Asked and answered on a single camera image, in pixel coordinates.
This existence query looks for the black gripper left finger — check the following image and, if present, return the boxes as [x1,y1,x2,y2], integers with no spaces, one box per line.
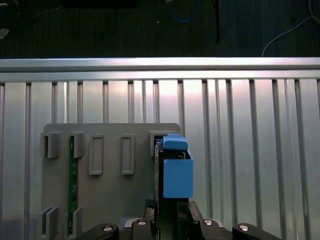
[86,193,161,240]

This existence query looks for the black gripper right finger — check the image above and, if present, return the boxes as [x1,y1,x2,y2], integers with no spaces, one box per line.
[174,199,282,240]

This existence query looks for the hard disk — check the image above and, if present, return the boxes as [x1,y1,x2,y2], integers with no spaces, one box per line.
[152,133,196,240]

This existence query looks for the grey parts rack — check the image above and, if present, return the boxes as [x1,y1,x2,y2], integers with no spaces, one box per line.
[39,122,181,240]

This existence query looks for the green RAM stick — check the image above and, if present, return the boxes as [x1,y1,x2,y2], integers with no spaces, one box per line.
[68,136,80,238]

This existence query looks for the blue floor cable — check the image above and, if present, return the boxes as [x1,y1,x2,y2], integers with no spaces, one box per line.
[169,0,201,24]

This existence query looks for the white floor cable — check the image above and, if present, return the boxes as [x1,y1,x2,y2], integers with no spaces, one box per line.
[261,0,320,58]

